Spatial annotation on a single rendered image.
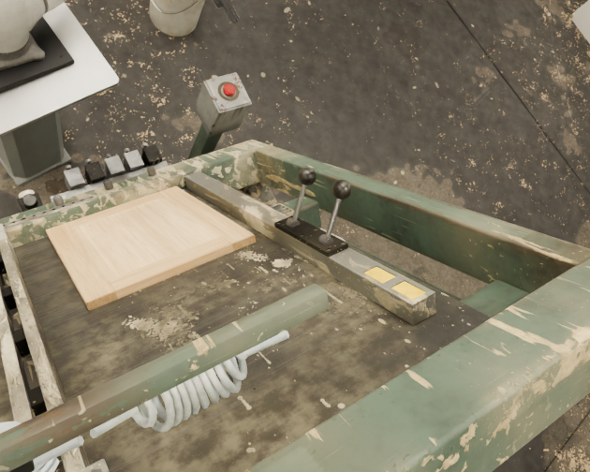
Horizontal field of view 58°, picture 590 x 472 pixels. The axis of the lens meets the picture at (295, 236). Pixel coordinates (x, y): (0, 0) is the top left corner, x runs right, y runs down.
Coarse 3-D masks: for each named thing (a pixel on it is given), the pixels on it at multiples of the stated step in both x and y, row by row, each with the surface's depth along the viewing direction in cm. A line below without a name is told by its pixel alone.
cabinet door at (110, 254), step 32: (160, 192) 153; (64, 224) 141; (96, 224) 139; (128, 224) 135; (160, 224) 132; (192, 224) 129; (224, 224) 125; (64, 256) 123; (96, 256) 121; (128, 256) 118; (160, 256) 116; (192, 256) 112; (96, 288) 106; (128, 288) 105
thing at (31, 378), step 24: (0, 240) 123; (0, 264) 114; (0, 288) 101; (24, 288) 100; (0, 312) 92; (24, 312) 91; (0, 336) 85; (24, 336) 85; (24, 360) 84; (48, 360) 77; (24, 384) 73; (48, 384) 72; (24, 408) 68; (48, 408) 67; (0, 432) 40; (72, 456) 60
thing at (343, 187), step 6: (342, 180) 100; (336, 186) 99; (342, 186) 99; (348, 186) 99; (336, 192) 99; (342, 192) 99; (348, 192) 99; (342, 198) 100; (336, 204) 101; (336, 210) 101; (330, 222) 101; (330, 228) 101; (324, 234) 103; (330, 234) 102; (318, 240) 102; (324, 240) 101; (330, 240) 101
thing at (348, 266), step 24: (216, 192) 139; (240, 192) 137; (240, 216) 129; (264, 216) 120; (288, 240) 110; (336, 264) 97; (360, 264) 94; (360, 288) 93; (384, 288) 86; (408, 312) 83; (432, 312) 84
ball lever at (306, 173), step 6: (306, 168) 109; (300, 174) 109; (306, 174) 108; (312, 174) 108; (300, 180) 109; (306, 180) 108; (312, 180) 109; (300, 192) 110; (300, 198) 110; (300, 204) 111; (294, 216) 111; (288, 222) 111; (294, 222) 110
